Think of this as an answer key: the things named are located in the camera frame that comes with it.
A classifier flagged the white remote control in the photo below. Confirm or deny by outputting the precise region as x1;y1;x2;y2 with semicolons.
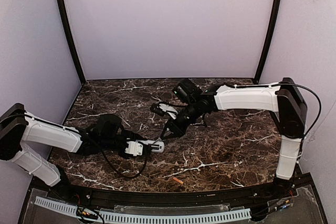
142;140;165;153

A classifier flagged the orange battery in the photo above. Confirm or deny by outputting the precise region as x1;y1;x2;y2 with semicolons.
173;177;184;185

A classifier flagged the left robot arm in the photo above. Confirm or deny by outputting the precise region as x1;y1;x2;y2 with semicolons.
1;103;150;187

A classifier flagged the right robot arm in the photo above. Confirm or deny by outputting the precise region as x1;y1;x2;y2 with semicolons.
151;78;322;180

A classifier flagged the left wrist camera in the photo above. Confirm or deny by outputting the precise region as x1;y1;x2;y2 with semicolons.
127;140;147;157

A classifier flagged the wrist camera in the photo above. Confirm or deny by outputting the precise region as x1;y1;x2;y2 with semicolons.
150;103;178;120
127;140;147;157

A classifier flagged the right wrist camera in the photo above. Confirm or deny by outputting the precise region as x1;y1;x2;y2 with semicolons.
150;103;178;120

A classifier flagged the black front table rail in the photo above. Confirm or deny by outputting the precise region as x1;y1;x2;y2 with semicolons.
31;179;313;209

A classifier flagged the white slotted cable duct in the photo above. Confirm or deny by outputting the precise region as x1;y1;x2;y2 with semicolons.
34;196;251;223

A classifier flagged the right black frame post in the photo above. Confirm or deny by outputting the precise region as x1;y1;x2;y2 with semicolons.
253;0;281;83

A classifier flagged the black frame post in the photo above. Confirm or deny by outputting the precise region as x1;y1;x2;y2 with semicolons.
56;0;86;86
253;0;281;83

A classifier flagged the left black frame post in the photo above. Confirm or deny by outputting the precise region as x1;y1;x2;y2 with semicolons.
56;0;86;86

